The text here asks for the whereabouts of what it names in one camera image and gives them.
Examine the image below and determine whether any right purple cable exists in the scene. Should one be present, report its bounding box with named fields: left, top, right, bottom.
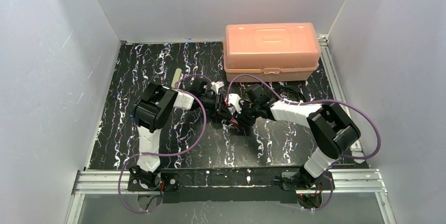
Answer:
left=226, top=74, right=382, bottom=212

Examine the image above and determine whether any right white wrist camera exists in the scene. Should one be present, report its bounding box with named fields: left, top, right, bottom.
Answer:
left=228, top=94, right=241, bottom=114

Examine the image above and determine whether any coiled black cable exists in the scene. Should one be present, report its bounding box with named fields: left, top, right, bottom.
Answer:
left=278, top=84, right=308, bottom=102

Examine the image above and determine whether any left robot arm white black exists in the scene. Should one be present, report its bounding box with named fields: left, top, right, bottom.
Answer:
left=129, top=79, right=232, bottom=190

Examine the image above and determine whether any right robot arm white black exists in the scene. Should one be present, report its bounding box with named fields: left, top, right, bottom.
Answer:
left=227, top=84, right=361, bottom=188

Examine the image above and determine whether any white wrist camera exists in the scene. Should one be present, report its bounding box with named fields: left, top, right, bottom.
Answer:
left=210, top=81, right=225, bottom=95
left=228, top=94, right=241, bottom=114

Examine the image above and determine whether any beige stapler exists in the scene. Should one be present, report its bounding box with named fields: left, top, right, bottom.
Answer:
left=171, top=68, right=183, bottom=89

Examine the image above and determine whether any orange plastic toolbox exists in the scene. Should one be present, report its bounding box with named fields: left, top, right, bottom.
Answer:
left=223, top=23, right=321, bottom=82

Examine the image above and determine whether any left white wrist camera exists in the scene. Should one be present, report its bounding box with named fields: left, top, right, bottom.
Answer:
left=210, top=81, right=225, bottom=95

